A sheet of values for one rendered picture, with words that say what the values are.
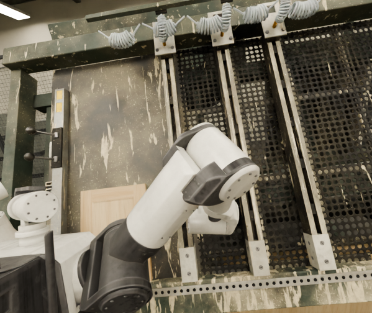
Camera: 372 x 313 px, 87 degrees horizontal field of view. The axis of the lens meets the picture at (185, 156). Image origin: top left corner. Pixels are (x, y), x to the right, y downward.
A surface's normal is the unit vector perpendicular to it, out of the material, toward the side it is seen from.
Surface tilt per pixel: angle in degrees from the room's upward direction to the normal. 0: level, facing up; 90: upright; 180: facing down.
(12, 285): 90
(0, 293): 90
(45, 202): 79
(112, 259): 22
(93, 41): 60
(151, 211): 73
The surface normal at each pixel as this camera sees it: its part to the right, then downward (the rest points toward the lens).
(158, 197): -0.57, -0.10
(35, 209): 0.82, -0.15
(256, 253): -0.09, -0.20
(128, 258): -0.15, 0.28
